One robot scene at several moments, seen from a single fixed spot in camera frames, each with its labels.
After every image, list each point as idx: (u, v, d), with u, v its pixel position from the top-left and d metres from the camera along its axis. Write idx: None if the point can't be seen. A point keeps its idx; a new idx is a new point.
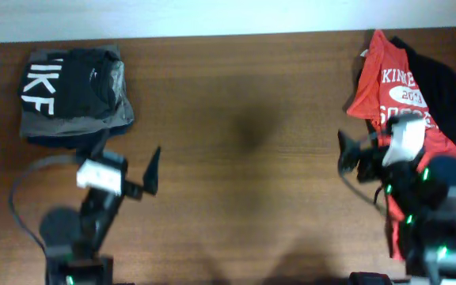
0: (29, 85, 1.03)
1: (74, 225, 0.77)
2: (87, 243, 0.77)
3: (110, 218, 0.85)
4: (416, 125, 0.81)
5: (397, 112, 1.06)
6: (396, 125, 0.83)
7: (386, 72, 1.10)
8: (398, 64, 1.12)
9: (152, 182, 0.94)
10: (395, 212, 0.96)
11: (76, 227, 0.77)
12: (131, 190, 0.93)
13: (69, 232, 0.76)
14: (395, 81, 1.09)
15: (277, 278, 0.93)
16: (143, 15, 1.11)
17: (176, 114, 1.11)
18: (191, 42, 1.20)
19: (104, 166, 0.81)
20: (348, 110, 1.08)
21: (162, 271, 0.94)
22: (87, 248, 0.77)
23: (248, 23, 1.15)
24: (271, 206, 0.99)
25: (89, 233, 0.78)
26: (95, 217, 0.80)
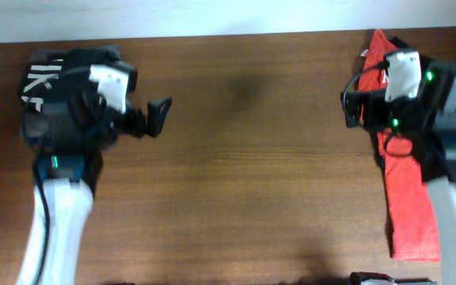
0: (29, 86, 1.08)
1: (67, 114, 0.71)
2: (74, 141, 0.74)
3: (85, 138, 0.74)
4: (412, 56, 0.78)
5: None
6: (389, 56, 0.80)
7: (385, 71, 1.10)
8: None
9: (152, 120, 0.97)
10: (393, 213, 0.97)
11: (69, 118, 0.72)
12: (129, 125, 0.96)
13: (64, 120, 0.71)
14: None
15: (277, 278, 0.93)
16: (143, 16, 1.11)
17: (176, 114, 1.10)
18: (191, 42, 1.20)
19: (115, 69, 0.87)
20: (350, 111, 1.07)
21: (162, 271, 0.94)
22: (51, 153, 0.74)
23: (248, 22, 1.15)
24: (271, 206, 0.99)
25: (80, 124, 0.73)
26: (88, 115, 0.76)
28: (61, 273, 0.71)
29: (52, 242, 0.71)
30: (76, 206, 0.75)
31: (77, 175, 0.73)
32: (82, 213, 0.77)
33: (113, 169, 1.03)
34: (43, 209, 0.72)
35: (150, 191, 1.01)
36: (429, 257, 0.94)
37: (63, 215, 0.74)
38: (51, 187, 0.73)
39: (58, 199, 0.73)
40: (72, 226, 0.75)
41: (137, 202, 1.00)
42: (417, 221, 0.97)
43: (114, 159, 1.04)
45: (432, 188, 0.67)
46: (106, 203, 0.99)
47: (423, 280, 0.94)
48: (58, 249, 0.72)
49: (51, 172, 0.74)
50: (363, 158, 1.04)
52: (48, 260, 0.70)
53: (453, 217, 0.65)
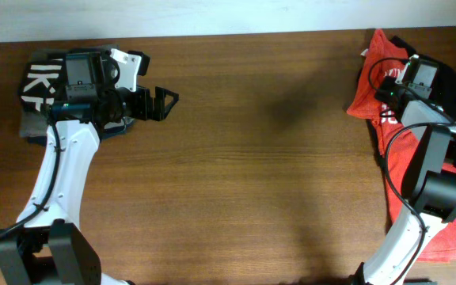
0: (29, 85, 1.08)
1: (86, 70, 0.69)
2: (85, 95, 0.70)
3: (95, 97, 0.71)
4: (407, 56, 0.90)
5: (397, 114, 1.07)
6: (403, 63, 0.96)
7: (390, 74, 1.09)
8: (397, 65, 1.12)
9: (161, 102, 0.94)
10: (394, 213, 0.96)
11: (87, 71, 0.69)
12: (143, 114, 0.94)
13: (82, 74, 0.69)
14: None
15: (277, 278, 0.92)
16: (143, 14, 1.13)
17: (176, 114, 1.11)
18: (191, 41, 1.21)
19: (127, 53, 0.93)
20: (348, 110, 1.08)
21: (161, 271, 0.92)
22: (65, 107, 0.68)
23: (248, 20, 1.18)
24: (271, 205, 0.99)
25: (95, 82, 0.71)
26: (102, 81, 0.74)
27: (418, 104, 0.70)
28: (69, 199, 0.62)
29: (62, 167, 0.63)
30: (85, 141, 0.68)
31: (87, 117, 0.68)
32: (88, 150, 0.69)
33: (113, 169, 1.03)
34: (54, 142, 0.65)
35: (149, 191, 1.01)
36: (429, 257, 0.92)
37: (74, 144, 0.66)
38: (63, 123, 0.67)
39: (70, 131, 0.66)
40: (81, 155, 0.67)
41: (137, 202, 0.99)
42: None
43: (115, 159, 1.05)
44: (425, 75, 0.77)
45: (404, 114, 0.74)
46: (106, 203, 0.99)
47: (424, 280, 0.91)
48: (67, 176, 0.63)
49: (65, 118, 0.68)
50: (362, 158, 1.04)
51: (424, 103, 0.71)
52: (58, 179, 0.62)
53: (412, 109, 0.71)
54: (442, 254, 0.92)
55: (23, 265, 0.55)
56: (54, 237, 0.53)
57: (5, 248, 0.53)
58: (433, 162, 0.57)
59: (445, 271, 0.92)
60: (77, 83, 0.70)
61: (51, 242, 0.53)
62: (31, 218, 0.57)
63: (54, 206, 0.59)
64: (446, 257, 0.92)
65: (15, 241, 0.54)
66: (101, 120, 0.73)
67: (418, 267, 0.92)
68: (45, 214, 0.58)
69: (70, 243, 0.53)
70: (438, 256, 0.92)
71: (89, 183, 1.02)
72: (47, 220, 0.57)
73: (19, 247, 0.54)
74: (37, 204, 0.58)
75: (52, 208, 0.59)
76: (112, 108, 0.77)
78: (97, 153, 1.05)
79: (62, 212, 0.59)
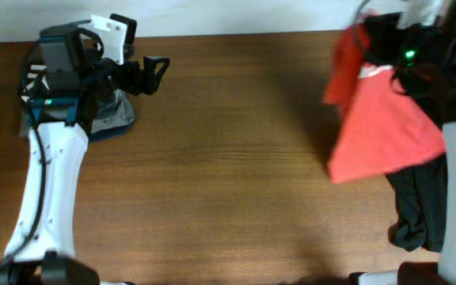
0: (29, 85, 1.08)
1: (63, 55, 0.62)
2: (67, 84, 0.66)
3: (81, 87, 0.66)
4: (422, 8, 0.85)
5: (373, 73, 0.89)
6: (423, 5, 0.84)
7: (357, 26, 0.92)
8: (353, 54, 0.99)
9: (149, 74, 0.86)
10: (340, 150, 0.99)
11: (65, 57, 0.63)
12: (133, 88, 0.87)
13: (61, 61, 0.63)
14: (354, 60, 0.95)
15: (278, 278, 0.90)
16: (144, 16, 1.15)
17: (176, 114, 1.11)
18: (191, 43, 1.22)
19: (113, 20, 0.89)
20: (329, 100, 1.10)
21: (161, 271, 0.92)
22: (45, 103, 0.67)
23: (248, 20, 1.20)
24: (271, 205, 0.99)
25: (76, 67, 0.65)
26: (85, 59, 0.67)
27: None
28: (59, 219, 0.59)
29: (49, 183, 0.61)
30: (73, 146, 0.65)
31: (71, 115, 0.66)
32: (77, 155, 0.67)
33: (112, 169, 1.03)
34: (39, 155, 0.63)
35: (150, 191, 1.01)
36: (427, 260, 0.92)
37: (58, 155, 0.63)
38: (46, 127, 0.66)
39: (54, 140, 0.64)
40: (70, 165, 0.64)
41: (136, 201, 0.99)
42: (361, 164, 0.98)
43: (115, 159, 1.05)
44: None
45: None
46: (106, 203, 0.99)
47: None
48: (55, 195, 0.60)
49: (46, 114, 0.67)
50: None
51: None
52: (45, 198, 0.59)
53: None
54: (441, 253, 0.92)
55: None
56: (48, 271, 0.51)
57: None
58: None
59: None
60: (57, 72, 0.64)
61: (46, 276, 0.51)
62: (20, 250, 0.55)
63: (43, 232, 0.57)
64: None
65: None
66: (89, 115, 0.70)
67: None
68: (35, 243, 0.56)
69: (64, 279, 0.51)
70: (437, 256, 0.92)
71: (90, 183, 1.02)
72: (37, 250, 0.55)
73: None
74: (26, 234, 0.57)
75: (41, 236, 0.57)
76: (101, 87, 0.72)
78: (97, 153, 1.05)
79: (53, 241, 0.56)
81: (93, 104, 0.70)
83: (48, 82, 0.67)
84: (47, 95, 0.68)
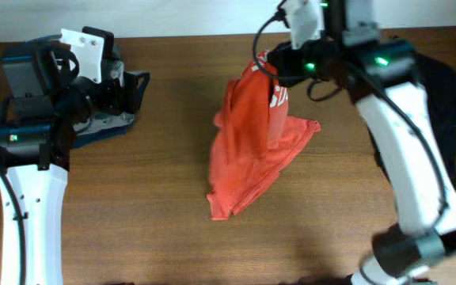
0: None
1: (32, 75, 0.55)
2: (40, 109, 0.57)
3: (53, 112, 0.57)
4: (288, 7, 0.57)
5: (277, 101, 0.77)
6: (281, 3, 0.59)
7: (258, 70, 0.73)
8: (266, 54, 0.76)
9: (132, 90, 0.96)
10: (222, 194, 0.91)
11: (35, 78, 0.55)
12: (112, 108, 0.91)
13: (31, 84, 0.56)
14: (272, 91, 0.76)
15: (276, 278, 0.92)
16: (143, 15, 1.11)
17: (176, 115, 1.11)
18: (191, 41, 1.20)
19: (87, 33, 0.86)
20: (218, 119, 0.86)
21: (162, 271, 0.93)
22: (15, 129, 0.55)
23: (250, 20, 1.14)
24: (271, 206, 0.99)
25: (47, 91, 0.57)
26: (58, 82, 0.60)
27: (393, 127, 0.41)
28: (49, 275, 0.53)
29: (29, 243, 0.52)
30: (51, 191, 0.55)
31: (43, 150, 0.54)
32: (58, 195, 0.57)
33: (113, 170, 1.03)
34: (13, 208, 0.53)
35: (150, 191, 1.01)
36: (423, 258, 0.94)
37: (36, 208, 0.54)
38: (16, 170, 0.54)
39: (28, 188, 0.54)
40: (51, 213, 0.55)
41: (136, 202, 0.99)
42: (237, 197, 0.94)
43: (115, 159, 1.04)
44: (362, 7, 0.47)
45: (369, 109, 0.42)
46: (107, 203, 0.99)
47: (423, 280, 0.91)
48: (40, 253, 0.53)
49: (17, 150, 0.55)
50: (362, 158, 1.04)
51: (390, 68, 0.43)
52: (28, 258, 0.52)
53: (388, 134, 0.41)
54: None
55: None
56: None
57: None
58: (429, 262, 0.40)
59: None
60: (26, 96, 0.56)
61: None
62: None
63: None
64: None
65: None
66: (66, 146, 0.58)
67: None
68: None
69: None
70: None
71: (90, 183, 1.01)
72: None
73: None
74: None
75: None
76: (77, 111, 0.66)
78: (97, 154, 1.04)
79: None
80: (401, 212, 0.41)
81: (70, 134, 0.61)
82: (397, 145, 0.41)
83: (16, 113, 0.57)
84: (13, 125, 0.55)
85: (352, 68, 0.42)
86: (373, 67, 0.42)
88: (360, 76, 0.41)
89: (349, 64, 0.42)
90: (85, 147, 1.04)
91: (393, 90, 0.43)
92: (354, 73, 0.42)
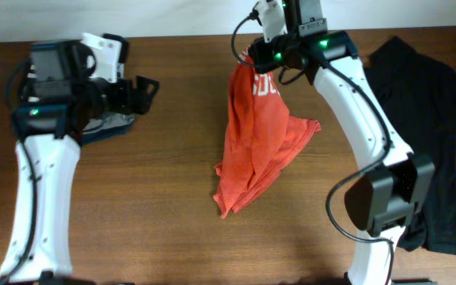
0: None
1: (57, 63, 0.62)
2: (58, 93, 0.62)
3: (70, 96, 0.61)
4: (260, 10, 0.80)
5: (267, 82, 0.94)
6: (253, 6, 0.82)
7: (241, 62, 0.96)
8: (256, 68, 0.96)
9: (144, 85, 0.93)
10: (226, 182, 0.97)
11: (57, 64, 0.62)
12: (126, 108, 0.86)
13: (52, 69, 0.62)
14: (258, 80, 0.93)
15: (277, 278, 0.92)
16: (143, 16, 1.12)
17: (176, 114, 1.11)
18: (191, 42, 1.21)
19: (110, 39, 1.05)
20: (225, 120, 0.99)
21: (161, 271, 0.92)
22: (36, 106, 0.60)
23: (248, 20, 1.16)
24: (271, 205, 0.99)
25: (68, 77, 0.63)
26: (80, 71, 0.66)
27: (343, 93, 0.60)
28: (56, 237, 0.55)
29: (41, 203, 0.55)
30: (64, 161, 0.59)
31: (60, 125, 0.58)
32: (70, 168, 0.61)
33: (113, 170, 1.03)
34: (28, 169, 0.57)
35: (150, 191, 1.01)
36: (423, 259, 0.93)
37: (50, 172, 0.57)
38: (32, 139, 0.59)
39: (44, 153, 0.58)
40: (62, 178, 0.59)
41: (136, 202, 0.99)
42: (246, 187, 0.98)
43: (115, 159, 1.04)
44: (312, 6, 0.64)
45: (317, 81, 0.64)
46: (107, 203, 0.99)
47: (424, 280, 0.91)
48: (48, 212, 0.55)
49: (32, 124, 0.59)
50: None
51: (329, 52, 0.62)
52: (38, 218, 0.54)
53: (340, 98, 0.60)
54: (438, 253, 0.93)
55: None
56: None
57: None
58: (387, 199, 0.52)
59: (445, 270, 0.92)
60: (48, 80, 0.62)
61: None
62: (14, 271, 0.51)
63: (39, 252, 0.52)
64: (441, 255, 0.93)
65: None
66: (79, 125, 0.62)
67: (418, 267, 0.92)
68: (30, 263, 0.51)
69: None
70: (435, 256, 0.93)
71: (90, 183, 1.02)
72: (32, 271, 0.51)
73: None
74: (19, 256, 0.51)
75: (37, 256, 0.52)
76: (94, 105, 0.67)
78: (98, 154, 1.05)
79: (51, 260, 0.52)
80: (358, 153, 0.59)
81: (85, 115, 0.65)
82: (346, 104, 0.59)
83: (38, 93, 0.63)
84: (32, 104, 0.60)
85: (305, 51, 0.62)
86: (317, 49, 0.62)
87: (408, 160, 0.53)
88: (309, 56, 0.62)
89: (303, 49, 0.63)
90: (86, 147, 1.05)
91: (336, 63, 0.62)
92: (307, 54, 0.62)
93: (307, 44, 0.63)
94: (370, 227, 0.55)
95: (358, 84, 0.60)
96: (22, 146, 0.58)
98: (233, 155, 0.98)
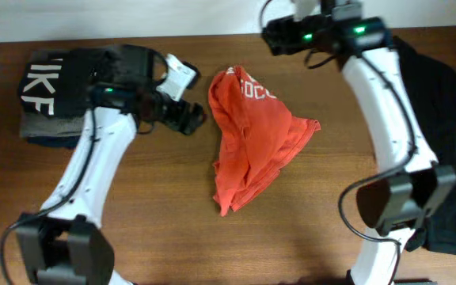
0: (29, 85, 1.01)
1: None
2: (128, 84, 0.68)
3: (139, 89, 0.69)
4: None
5: (252, 87, 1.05)
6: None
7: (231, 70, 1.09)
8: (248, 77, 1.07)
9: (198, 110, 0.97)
10: (222, 180, 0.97)
11: None
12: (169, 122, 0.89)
13: None
14: (245, 84, 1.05)
15: (277, 278, 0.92)
16: (142, 15, 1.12)
17: None
18: (191, 41, 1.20)
19: None
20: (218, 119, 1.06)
21: (161, 271, 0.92)
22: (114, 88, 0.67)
23: (248, 20, 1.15)
24: (271, 205, 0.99)
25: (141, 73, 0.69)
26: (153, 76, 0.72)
27: (376, 85, 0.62)
28: (96, 191, 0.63)
29: (94, 159, 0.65)
30: (121, 134, 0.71)
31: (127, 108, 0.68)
32: (123, 145, 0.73)
33: None
34: (90, 132, 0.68)
35: (150, 191, 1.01)
36: (423, 259, 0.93)
37: (108, 138, 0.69)
38: (103, 111, 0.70)
39: (108, 123, 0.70)
40: (114, 150, 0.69)
41: (136, 202, 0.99)
42: (242, 185, 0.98)
43: None
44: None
45: (346, 72, 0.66)
46: (106, 203, 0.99)
47: (423, 280, 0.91)
48: (99, 167, 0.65)
49: (104, 100, 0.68)
50: (362, 158, 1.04)
51: (366, 39, 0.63)
52: (89, 169, 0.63)
53: (368, 88, 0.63)
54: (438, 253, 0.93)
55: (40, 252, 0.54)
56: (72, 236, 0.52)
57: (29, 239, 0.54)
58: (403, 201, 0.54)
59: (445, 270, 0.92)
60: None
61: (70, 239, 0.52)
62: (56, 207, 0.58)
63: (80, 198, 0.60)
64: (440, 255, 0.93)
65: (37, 228, 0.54)
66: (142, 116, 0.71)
67: (418, 267, 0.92)
68: (70, 205, 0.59)
69: (85, 245, 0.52)
70: (434, 256, 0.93)
71: None
72: (70, 211, 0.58)
73: (42, 235, 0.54)
74: (64, 195, 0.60)
75: (77, 201, 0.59)
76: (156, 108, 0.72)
78: None
79: (85, 207, 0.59)
80: (380, 150, 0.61)
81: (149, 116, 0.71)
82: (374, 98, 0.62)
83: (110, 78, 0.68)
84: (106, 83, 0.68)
85: (339, 36, 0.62)
86: (352, 35, 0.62)
87: (431, 169, 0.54)
88: (341, 42, 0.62)
89: (336, 33, 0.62)
90: None
91: (368, 52, 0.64)
92: (340, 39, 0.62)
93: (342, 27, 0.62)
94: (379, 225, 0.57)
95: (390, 80, 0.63)
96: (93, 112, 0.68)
98: (228, 153, 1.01)
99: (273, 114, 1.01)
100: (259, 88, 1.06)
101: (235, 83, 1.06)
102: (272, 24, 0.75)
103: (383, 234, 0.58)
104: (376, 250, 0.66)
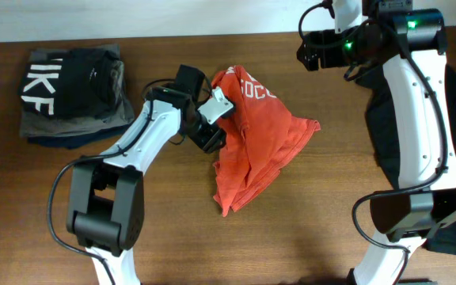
0: (29, 85, 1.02)
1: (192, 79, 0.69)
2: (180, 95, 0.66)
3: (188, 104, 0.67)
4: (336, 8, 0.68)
5: (252, 87, 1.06)
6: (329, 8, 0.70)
7: (231, 70, 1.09)
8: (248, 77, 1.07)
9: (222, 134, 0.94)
10: (222, 180, 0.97)
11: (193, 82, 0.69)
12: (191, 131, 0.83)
13: (188, 84, 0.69)
14: (245, 85, 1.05)
15: (277, 278, 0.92)
16: (142, 15, 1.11)
17: None
18: (191, 41, 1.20)
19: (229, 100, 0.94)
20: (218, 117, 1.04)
21: (161, 271, 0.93)
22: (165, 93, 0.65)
23: (248, 20, 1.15)
24: (271, 206, 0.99)
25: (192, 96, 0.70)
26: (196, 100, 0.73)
27: (414, 89, 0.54)
28: (146, 155, 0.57)
29: (148, 131, 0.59)
30: (169, 126, 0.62)
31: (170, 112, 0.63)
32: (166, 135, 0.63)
33: None
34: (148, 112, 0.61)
35: (150, 191, 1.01)
36: (423, 259, 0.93)
37: (164, 120, 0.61)
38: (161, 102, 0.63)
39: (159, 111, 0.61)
40: (161, 135, 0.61)
41: None
42: (242, 186, 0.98)
43: None
44: None
45: (387, 66, 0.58)
46: None
47: (423, 280, 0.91)
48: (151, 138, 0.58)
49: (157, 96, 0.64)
50: (362, 158, 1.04)
51: (417, 33, 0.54)
52: (142, 135, 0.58)
53: (406, 89, 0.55)
54: (438, 253, 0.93)
55: (88, 189, 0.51)
56: (123, 180, 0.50)
57: (82, 174, 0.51)
58: (421, 218, 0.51)
59: (446, 270, 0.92)
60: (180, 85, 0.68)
61: (120, 183, 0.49)
62: (112, 155, 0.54)
63: (133, 155, 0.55)
64: (441, 255, 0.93)
65: (92, 169, 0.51)
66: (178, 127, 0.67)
67: (417, 267, 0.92)
68: (123, 158, 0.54)
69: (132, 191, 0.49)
70: (434, 256, 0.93)
71: None
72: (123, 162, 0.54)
73: (93, 175, 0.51)
74: (121, 147, 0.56)
75: (131, 155, 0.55)
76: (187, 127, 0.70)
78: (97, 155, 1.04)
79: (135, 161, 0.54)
80: (405, 161, 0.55)
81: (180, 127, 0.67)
82: (409, 103, 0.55)
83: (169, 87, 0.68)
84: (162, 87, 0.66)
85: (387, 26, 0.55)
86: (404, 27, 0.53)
87: (455, 190, 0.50)
88: (388, 35, 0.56)
89: (381, 23, 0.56)
90: (85, 148, 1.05)
91: (419, 52, 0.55)
92: (387, 31, 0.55)
93: (388, 19, 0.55)
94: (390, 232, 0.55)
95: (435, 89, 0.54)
96: (152, 100, 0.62)
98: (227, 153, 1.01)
99: (276, 117, 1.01)
100: (259, 88, 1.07)
101: (233, 83, 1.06)
102: (309, 36, 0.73)
103: (392, 240, 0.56)
104: (384, 257, 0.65)
